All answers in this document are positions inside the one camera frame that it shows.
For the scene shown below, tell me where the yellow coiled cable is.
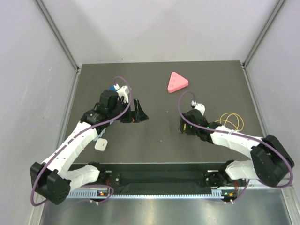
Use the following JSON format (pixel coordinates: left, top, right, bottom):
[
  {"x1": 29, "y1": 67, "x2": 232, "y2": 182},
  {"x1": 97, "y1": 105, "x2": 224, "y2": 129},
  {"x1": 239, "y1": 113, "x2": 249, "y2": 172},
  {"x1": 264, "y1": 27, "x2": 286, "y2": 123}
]
[{"x1": 214, "y1": 112, "x2": 245, "y2": 132}]

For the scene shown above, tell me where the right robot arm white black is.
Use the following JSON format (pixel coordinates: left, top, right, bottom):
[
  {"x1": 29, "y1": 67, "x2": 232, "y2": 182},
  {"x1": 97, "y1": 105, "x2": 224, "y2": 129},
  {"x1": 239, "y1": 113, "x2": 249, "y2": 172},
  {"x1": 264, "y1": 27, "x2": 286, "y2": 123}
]
[{"x1": 179, "y1": 108, "x2": 294, "y2": 188}]

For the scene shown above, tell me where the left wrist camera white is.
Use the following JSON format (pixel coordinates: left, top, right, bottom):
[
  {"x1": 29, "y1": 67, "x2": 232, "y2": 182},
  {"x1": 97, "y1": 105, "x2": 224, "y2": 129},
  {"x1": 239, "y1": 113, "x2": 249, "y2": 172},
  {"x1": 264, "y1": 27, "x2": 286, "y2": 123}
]
[{"x1": 117, "y1": 85, "x2": 129, "y2": 103}]

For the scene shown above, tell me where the blue cube plug adapter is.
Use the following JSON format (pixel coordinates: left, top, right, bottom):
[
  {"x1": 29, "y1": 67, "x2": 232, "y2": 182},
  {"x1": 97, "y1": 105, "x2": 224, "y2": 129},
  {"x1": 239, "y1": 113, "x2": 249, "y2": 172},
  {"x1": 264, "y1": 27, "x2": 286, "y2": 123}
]
[{"x1": 108, "y1": 84, "x2": 120, "y2": 91}]

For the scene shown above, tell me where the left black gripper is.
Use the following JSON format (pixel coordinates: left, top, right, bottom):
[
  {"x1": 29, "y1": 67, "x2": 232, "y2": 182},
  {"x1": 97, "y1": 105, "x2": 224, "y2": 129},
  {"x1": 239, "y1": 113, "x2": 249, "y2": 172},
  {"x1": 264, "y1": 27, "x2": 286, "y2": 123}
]
[{"x1": 108, "y1": 98, "x2": 148, "y2": 123}]

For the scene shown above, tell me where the pink triangular power strip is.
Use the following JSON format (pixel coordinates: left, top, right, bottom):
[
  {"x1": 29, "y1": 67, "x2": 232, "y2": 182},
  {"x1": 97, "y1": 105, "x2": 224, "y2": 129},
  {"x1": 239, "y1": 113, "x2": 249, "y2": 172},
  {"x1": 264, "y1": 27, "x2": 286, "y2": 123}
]
[{"x1": 167, "y1": 72, "x2": 189, "y2": 93}]

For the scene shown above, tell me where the grey slotted cable duct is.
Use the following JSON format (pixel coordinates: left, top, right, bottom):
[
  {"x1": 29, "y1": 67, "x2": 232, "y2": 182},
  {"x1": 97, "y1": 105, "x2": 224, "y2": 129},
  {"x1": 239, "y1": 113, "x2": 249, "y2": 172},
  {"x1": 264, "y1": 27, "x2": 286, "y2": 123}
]
[{"x1": 67, "y1": 189, "x2": 237, "y2": 199}]

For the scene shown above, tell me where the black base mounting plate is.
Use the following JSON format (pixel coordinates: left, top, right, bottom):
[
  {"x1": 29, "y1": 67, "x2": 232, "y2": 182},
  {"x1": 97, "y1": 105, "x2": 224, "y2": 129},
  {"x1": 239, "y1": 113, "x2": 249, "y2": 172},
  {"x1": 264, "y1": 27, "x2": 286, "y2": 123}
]
[{"x1": 90, "y1": 162, "x2": 246, "y2": 193}]

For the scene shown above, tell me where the aluminium frame post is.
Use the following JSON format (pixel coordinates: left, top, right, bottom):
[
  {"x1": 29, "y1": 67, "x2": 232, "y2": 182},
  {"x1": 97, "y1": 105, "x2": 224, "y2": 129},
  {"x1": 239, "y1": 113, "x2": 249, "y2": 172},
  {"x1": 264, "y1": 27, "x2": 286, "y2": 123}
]
[
  {"x1": 34, "y1": 0, "x2": 82, "y2": 73},
  {"x1": 241, "y1": 0, "x2": 287, "y2": 69}
]

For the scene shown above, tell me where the white square charger plug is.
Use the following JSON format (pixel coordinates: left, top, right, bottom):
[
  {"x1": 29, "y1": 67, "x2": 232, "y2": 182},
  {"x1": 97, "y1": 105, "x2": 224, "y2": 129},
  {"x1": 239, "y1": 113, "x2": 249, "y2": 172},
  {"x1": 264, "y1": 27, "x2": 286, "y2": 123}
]
[{"x1": 94, "y1": 138, "x2": 108, "y2": 152}]

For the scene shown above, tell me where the light blue socket cord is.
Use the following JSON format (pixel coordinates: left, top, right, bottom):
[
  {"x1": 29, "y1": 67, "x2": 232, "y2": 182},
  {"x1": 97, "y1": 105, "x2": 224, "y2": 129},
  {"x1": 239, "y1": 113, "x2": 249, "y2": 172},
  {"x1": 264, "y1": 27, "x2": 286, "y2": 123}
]
[{"x1": 94, "y1": 131, "x2": 107, "y2": 142}]

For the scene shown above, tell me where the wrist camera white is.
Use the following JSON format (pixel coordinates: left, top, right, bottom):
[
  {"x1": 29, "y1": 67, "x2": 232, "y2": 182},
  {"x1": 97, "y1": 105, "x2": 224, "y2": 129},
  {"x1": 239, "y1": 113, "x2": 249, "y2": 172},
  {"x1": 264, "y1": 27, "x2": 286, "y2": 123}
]
[
  {"x1": 117, "y1": 85, "x2": 129, "y2": 103},
  {"x1": 191, "y1": 100, "x2": 205, "y2": 115}
]

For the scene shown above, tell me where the right aluminium frame post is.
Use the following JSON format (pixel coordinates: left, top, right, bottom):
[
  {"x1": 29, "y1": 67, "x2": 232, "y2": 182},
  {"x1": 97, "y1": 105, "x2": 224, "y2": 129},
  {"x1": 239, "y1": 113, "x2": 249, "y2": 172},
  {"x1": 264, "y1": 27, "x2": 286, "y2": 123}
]
[{"x1": 241, "y1": 0, "x2": 287, "y2": 69}]

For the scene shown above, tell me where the left aluminium frame post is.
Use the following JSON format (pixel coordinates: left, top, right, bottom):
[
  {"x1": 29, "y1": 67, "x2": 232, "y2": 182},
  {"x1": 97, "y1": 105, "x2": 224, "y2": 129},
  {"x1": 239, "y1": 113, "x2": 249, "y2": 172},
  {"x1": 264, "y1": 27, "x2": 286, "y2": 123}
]
[{"x1": 34, "y1": 0, "x2": 82, "y2": 73}]

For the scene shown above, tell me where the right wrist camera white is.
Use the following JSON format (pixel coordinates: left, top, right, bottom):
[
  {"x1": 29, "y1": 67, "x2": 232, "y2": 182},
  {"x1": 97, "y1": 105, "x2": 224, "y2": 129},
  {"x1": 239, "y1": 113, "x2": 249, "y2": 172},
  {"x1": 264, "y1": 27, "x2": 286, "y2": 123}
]
[{"x1": 191, "y1": 100, "x2": 205, "y2": 115}]

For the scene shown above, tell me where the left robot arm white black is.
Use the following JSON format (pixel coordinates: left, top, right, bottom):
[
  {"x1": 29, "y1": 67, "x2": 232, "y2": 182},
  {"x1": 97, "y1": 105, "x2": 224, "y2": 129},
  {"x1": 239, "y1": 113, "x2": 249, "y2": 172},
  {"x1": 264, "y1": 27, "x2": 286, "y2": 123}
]
[{"x1": 30, "y1": 97, "x2": 148, "y2": 207}]

